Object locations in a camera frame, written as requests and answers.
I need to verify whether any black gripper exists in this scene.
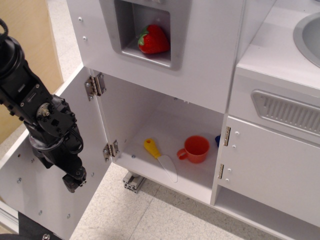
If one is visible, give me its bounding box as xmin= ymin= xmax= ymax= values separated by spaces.
xmin=29 ymin=134 xmax=87 ymax=193

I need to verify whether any white low fridge door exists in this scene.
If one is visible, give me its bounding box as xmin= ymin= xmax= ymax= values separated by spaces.
xmin=0 ymin=66 xmax=112 ymax=240

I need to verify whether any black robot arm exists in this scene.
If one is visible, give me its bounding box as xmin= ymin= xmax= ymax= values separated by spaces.
xmin=0 ymin=20 xmax=87 ymax=193

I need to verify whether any lower silver fridge hinge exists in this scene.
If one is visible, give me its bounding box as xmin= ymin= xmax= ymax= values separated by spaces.
xmin=102 ymin=140 xmax=120 ymax=162

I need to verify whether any silver fridge hinge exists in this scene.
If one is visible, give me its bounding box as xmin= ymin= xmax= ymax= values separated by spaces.
xmin=102 ymin=140 xmax=120 ymax=162
xmin=84 ymin=72 xmax=107 ymax=101

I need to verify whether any upper silver fridge hinge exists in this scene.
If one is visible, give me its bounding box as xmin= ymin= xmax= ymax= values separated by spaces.
xmin=84 ymin=72 xmax=107 ymax=101

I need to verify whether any white toy fridge cabinet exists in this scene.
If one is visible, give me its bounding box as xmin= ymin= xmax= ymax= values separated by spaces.
xmin=67 ymin=0 xmax=246 ymax=205

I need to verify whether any aluminium extrusion foot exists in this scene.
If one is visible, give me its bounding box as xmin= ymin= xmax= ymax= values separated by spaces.
xmin=122 ymin=171 xmax=146 ymax=194

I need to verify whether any orange toy cup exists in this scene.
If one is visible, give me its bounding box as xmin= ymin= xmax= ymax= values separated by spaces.
xmin=176 ymin=135 xmax=210 ymax=164

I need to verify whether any lower brass hinge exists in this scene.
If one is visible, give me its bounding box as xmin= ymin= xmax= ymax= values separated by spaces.
xmin=217 ymin=163 xmax=224 ymax=179

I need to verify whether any brass hinge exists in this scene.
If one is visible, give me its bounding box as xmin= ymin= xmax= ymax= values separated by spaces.
xmin=223 ymin=126 xmax=231 ymax=147
xmin=217 ymin=163 xmax=224 ymax=179

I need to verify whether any blue toy object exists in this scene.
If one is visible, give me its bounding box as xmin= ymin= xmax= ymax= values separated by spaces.
xmin=215 ymin=135 xmax=221 ymax=147

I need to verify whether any red toy strawberry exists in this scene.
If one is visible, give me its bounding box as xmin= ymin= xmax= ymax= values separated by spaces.
xmin=138 ymin=24 xmax=170 ymax=55

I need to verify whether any upper brass hinge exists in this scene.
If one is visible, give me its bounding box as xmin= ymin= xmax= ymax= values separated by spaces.
xmin=223 ymin=126 xmax=231 ymax=147

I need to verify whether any plywood panel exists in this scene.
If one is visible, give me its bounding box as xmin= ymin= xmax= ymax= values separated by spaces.
xmin=0 ymin=0 xmax=63 ymax=145

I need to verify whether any white toy kitchen counter unit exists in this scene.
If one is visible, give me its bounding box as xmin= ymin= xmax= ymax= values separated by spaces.
xmin=211 ymin=0 xmax=320 ymax=240

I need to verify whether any white oven cabinet door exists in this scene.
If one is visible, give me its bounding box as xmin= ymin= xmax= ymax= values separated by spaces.
xmin=217 ymin=117 xmax=320 ymax=226

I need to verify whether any grey vent grille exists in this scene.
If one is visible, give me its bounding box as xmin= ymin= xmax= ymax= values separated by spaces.
xmin=251 ymin=89 xmax=320 ymax=135

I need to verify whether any grey toy sink basin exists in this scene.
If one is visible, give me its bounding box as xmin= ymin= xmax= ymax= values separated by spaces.
xmin=293 ymin=12 xmax=320 ymax=68

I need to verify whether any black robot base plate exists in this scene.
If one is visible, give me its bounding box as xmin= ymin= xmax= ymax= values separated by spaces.
xmin=0 ymin=212 xmax=62 ymax=240

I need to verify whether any aluminium frame rail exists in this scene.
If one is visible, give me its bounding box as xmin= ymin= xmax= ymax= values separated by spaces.
xmin=0 ymin=200 xmax=19 ymax=229

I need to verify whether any yellow handled toy knife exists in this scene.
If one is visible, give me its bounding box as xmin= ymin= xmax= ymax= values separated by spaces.
xmin=143 ymin=138 xmax=178 ymax=183

